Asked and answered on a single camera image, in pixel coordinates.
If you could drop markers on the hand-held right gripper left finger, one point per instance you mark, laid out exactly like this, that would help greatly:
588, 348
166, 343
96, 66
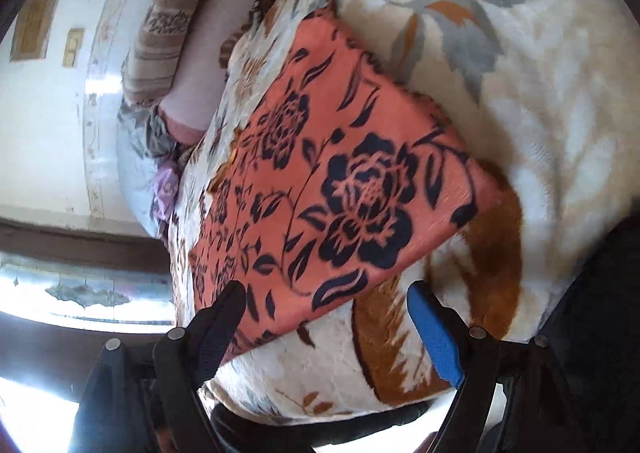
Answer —
220, 328

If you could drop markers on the framed wall panel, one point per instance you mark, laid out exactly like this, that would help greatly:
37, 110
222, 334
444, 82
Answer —
35, 24

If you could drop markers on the etched glass window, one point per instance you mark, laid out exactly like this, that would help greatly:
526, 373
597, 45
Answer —
85, 290

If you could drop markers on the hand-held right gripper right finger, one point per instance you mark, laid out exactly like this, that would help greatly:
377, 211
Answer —
435, 333

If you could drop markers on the orange floral garment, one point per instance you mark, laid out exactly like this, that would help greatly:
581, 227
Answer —
350, 173

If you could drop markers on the purple cloth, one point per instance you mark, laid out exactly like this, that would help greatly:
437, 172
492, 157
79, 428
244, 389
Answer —
165, 190

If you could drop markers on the leaf print fleece blanket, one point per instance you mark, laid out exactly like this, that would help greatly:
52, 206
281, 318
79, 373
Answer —
540, 108

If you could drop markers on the striped floral pillow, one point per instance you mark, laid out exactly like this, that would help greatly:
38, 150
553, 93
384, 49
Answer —
165, 18

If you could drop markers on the beige wall switch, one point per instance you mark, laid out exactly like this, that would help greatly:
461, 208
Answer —
73, 48

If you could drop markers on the mauve bed sheet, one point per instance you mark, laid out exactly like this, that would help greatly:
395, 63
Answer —
200, 78

